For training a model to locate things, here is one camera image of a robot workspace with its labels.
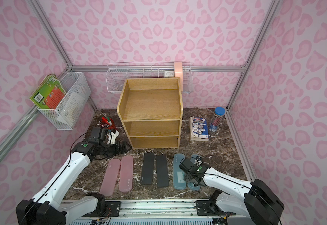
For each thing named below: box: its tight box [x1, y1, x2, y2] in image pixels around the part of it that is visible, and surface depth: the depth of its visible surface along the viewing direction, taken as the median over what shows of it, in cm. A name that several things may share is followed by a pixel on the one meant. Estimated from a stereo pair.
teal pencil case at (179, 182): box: [173, 153, 186, 190], surface depth 85 cm
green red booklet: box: [29, 73, 67, 110], surface depth 73 cm
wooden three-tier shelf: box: [116, 77, 184, 150], surface depth 85 cm
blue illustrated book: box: [189, 116, 209, 142], surface depth 106 cm
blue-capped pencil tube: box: [208, 106, 226, 133], surface depth 99 cm
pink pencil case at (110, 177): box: [99, 158, 121, 197], surface depth 85 cm
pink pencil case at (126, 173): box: [118, 155, 134, 192], surface depth 86 cm
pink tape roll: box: [174, 61, 184, 92], surface depth 84 cm
